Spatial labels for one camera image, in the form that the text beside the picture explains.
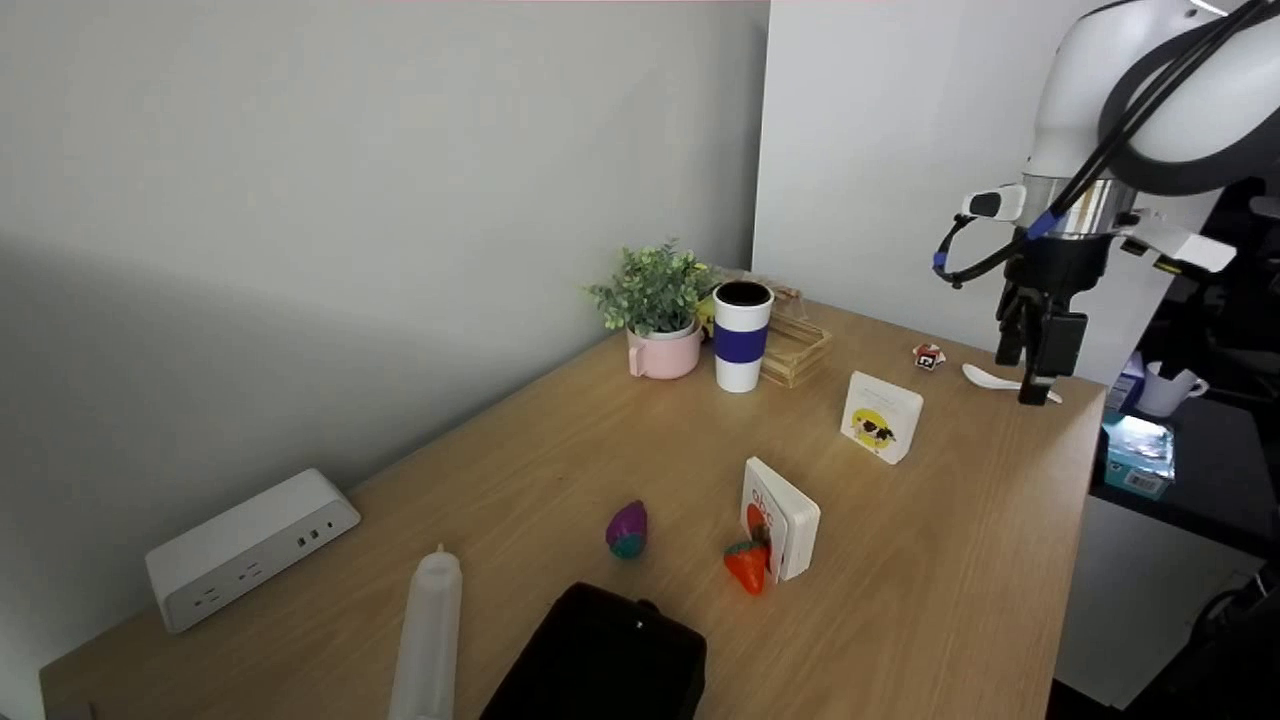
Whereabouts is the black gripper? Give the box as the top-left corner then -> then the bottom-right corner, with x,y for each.
992,231 -> 1116,408

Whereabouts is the small book with yellow picture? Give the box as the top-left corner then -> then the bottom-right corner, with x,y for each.
835,368 -> 929,469

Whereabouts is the white spoon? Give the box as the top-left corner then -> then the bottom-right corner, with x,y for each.
960,359 -> 1069,408

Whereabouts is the black side table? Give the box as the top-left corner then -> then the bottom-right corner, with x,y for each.
1089,394 -> 1280,563

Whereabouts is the wooden slatted tray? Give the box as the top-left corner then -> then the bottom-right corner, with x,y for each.
760,309 -> 832,394

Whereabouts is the white cup with purple band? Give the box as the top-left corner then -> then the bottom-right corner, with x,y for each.
710,275 -> 782,397

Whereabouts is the orange toy strawberry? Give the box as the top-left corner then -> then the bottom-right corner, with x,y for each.
720,535 -> 775,601

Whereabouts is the green plant in pink pot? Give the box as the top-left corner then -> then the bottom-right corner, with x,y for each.
587,240 -> 726,386

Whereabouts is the purple toy strawberry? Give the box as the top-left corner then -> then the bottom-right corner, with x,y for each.
600,497 -> 653,563

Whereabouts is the white translucent bottle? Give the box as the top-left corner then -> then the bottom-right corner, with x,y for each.
385,544 -> 470,720

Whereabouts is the white rectangular box with ports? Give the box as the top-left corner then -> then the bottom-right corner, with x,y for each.
142,463 -> 366,635

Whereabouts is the short black looped cable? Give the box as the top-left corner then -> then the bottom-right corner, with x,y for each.
929,184 -> 1074,290

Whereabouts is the white mug with handle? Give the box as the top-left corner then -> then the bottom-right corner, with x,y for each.
1133,356 -> 1213,423

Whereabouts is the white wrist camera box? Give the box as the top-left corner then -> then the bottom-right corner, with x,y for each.
1116,219 -> 1240,282

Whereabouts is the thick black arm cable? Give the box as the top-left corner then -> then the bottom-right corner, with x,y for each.
1035,0 -> 1280,238

